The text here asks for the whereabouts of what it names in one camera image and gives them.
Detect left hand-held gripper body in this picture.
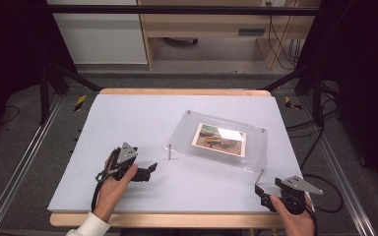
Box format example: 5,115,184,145
104,142,140,182

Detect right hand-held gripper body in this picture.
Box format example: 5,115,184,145
274,175,324,216

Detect clear acrylic photo frame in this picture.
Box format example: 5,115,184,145
164,109,268,187

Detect person's right hand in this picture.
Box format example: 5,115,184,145
270,194,317,236

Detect person's left hand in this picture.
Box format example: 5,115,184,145
93,163,139,223

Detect light wooden table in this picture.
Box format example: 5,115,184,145
49,88,287,229

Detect colour photo print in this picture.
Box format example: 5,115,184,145
191,122,247,158

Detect yellow black tape strip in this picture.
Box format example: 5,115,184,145
74,94,88,113
283,95,303,112

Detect white cabinet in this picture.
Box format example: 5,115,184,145
46,0,149,65

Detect black curtain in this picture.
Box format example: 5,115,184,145
0,0,78,146
296,0,378,201

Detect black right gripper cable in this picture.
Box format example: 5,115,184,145
303,174,345,236

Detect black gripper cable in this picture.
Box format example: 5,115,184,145
303,174,345,236
91,147,121,212

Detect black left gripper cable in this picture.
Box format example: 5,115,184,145
91,147,121,212

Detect aluminium floor rail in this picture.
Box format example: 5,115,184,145
0,93,64,236
298,94,378,236

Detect black floor cables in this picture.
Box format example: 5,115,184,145
284,80,343,173

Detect thin black floor cable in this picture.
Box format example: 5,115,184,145
0,104,21,125

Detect black cables under desk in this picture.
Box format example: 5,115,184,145
266,1,307,71

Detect black horizontal frame bar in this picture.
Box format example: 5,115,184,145
45,4,324,17

